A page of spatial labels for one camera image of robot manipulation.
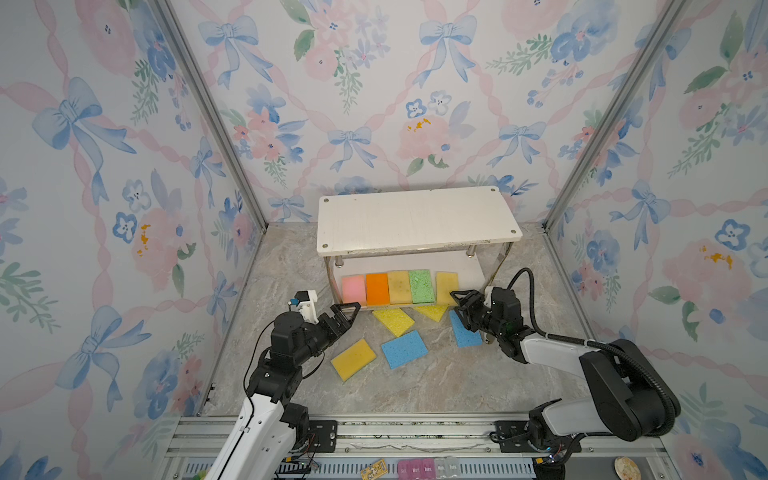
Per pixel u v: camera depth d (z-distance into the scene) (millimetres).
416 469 690
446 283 944
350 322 671
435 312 950
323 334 663
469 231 718
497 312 719
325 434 738
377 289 924
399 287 925
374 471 689
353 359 860
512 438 729
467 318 820
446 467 689
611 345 486
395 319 927
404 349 874
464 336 894
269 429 512
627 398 435
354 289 910
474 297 813
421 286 925
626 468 702
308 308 699
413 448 732
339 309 676
